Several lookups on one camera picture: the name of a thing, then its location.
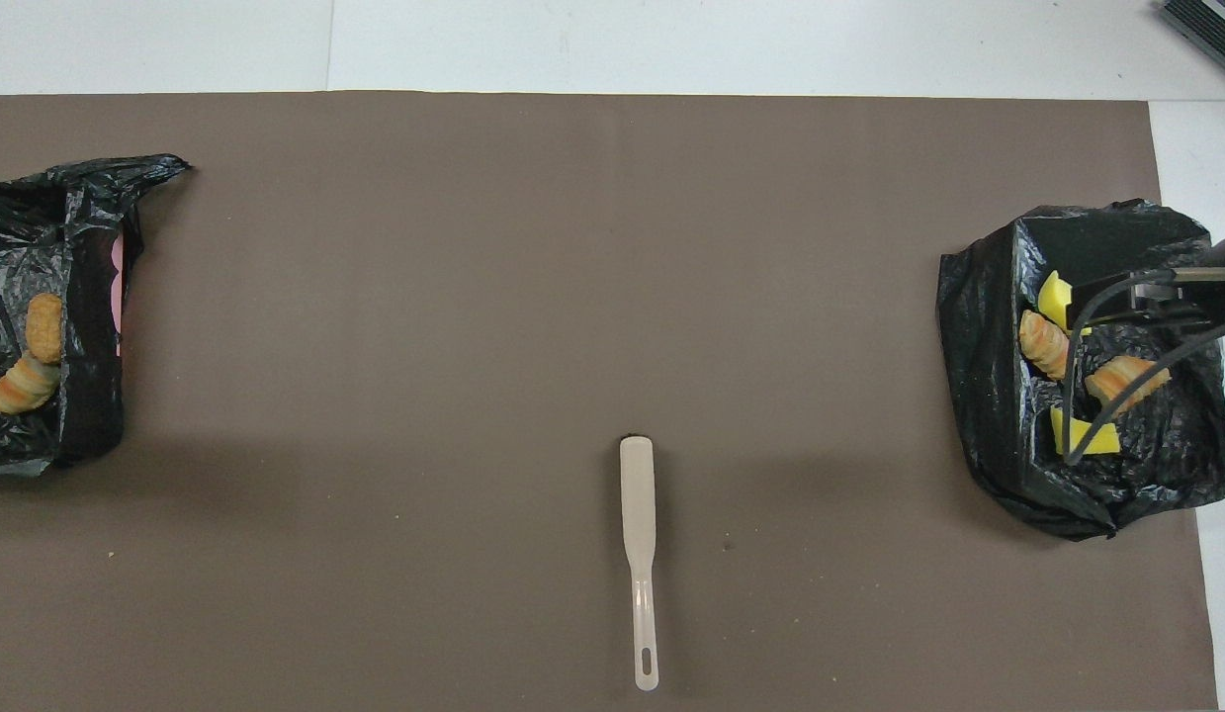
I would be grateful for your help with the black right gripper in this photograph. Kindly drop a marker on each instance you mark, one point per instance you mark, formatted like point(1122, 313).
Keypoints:
point(1215, 292)

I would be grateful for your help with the small yellow sponge piece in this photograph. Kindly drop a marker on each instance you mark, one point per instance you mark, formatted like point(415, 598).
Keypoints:
point(1052, 297)

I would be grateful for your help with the golden brown croissant piece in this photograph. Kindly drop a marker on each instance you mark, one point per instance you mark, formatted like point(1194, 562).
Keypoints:
point(1045, 346)

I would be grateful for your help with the notched yellow sponge piece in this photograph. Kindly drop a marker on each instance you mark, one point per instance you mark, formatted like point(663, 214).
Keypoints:
point(1092, 440)

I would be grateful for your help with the beige hand brush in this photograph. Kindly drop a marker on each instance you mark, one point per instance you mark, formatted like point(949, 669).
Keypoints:
point(637, 494)

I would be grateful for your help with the brown breaded nugget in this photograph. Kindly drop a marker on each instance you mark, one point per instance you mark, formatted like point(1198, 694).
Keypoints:
point(44, 326)

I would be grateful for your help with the black plastic trash bag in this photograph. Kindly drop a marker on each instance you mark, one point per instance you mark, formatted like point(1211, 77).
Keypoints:
point(1166, 475)
point(88, 297)

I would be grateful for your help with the pink plastic bin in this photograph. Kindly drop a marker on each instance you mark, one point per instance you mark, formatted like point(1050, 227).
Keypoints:
point(119, 287)

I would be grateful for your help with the dark grey ribbed panel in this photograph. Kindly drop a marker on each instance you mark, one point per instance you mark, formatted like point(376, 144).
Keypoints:
point(1210, 25)

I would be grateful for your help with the brown table mat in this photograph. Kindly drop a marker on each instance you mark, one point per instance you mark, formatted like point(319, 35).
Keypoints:
point(572, 247)

